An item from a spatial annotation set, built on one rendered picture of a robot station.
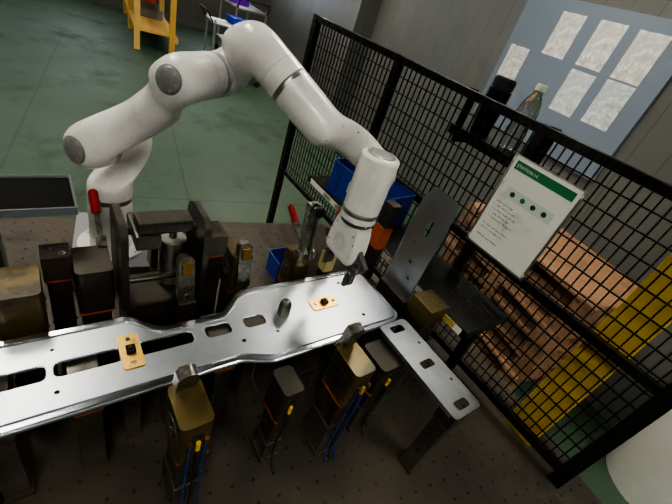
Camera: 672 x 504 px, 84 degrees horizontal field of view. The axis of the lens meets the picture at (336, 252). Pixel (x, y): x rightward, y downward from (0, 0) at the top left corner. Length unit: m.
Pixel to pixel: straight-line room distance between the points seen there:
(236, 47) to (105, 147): 0.46
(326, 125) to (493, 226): 0.69
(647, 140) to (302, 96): 2.73
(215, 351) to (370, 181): 0.48
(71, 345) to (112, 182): 0.54
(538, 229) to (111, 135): 1.17
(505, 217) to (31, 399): 1.20
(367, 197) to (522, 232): 0.58
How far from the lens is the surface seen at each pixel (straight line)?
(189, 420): 0.72
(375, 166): 0.77
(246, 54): 0.85
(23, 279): 0.91
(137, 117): 1.07
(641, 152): 3.26
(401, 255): 1.15
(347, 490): 1.12
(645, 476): 2.72
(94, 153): 1.16
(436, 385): 0.99
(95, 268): 0.92
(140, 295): 1.02
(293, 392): 0.84
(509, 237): 1.26
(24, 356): 0.89
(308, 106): 0.80
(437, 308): 1.10
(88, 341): 0.89
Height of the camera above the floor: 1.68
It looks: 33 degrees down
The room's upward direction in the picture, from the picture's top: 20 degrees clockwise
